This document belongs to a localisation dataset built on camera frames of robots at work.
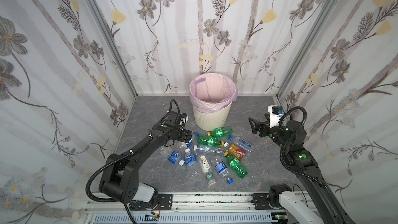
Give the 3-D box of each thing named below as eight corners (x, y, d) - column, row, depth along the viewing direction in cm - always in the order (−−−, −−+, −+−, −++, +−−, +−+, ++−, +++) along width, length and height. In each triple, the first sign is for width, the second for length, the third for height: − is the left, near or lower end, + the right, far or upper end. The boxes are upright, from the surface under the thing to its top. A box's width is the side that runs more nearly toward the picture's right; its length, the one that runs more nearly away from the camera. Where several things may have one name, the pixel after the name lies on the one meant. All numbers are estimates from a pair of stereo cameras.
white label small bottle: (202, 174, 82) (202, 172, 79) (196, 157, 88) (196, 154, 85) (211, 171, 83) (211, 169, 80) (205, 154, 89) (205, 151, 86)
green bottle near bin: (207, 138, 98) (207, 134, 94) (207, 131, 101) (207, 127, 97) (232, 138, 98) (233, 134, 94) (231, 131, 101) (232, 127, 97)
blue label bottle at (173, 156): (158, 157, 88) (157, 155, 85) (163, 149, 91) (162, 146, 88) (183, 167, 85) (182, 165, 82) (187, 158, 88) (187, 155, 85)
